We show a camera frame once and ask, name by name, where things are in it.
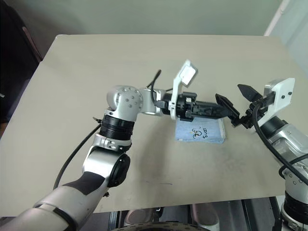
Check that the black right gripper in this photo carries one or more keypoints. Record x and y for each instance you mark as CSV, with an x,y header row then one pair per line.
x,y
267,101

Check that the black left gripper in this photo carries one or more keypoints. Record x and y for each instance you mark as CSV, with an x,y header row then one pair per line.
x,y
186,108

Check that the light blue cloth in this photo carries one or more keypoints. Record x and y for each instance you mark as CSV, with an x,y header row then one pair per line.
x,y
185,131

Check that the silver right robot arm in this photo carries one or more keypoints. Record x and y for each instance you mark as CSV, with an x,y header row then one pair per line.
x,y
288,142

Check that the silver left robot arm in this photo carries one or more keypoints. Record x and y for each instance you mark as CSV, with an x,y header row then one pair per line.
x,y
96,163

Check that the pale rounded foot shape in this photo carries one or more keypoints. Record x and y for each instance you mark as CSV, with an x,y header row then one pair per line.
x,y
139,216
204,215

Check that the dark dotted rounded shape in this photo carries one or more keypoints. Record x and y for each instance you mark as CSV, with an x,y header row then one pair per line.
x,y
158,227

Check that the dark furniture piece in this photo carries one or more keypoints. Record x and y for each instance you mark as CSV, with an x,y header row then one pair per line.
x,y
14,60

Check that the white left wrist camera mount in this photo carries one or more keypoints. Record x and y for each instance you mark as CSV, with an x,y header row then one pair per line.
x,y
178,84

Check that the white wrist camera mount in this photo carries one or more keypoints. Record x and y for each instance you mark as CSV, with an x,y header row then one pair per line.
x,y
281,96
178,84

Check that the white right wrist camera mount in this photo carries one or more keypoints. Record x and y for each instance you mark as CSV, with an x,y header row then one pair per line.
x,y
281,96

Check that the white door frame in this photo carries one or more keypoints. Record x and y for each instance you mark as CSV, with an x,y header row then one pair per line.
x,y
275,16

